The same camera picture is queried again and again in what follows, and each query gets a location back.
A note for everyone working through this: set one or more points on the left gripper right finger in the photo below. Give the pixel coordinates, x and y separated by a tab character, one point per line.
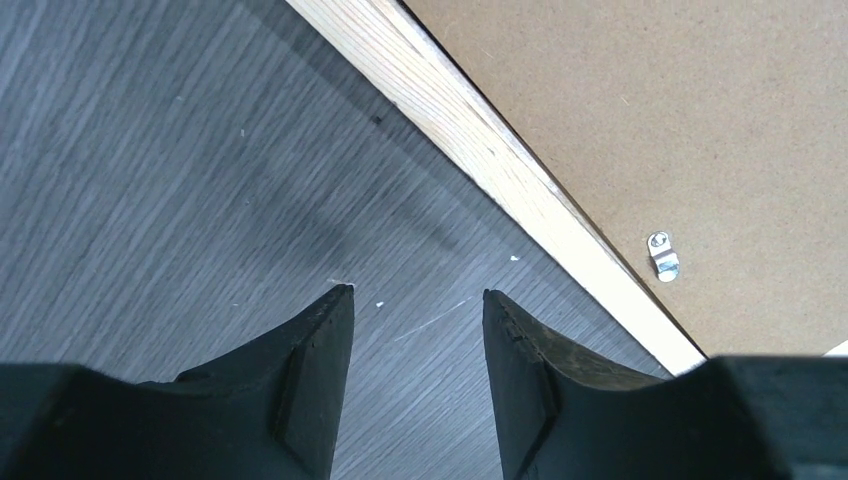
563	411

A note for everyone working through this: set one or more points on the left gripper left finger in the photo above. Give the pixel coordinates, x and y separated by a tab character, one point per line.
269	409

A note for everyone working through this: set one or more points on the brown fibreboard backing board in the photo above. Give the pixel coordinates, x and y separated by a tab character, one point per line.
722	123

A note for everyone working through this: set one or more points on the light wooden picture frame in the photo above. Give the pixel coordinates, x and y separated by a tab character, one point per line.
389	47

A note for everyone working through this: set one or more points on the small metal turn clip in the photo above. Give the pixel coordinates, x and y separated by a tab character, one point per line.
663	256

